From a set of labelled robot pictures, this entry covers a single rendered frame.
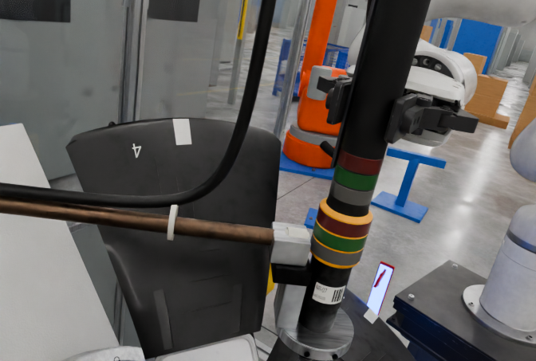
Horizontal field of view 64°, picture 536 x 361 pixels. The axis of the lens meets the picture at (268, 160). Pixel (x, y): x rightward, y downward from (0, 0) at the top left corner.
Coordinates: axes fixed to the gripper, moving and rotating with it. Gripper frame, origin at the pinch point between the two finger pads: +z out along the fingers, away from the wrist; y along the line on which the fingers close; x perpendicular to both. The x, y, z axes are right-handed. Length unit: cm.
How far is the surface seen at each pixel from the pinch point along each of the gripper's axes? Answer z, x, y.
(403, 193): -342, -132, 44
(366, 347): -16.5, -33.2, -3.2
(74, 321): 4.3, -33.8, 26.9
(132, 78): -42, -17, 70
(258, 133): -10.0, -8.3, 14.7
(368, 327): -20.9, -33.8, -2.1
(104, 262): -37, -68, 70
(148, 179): 2.1, -12.6, 19.3
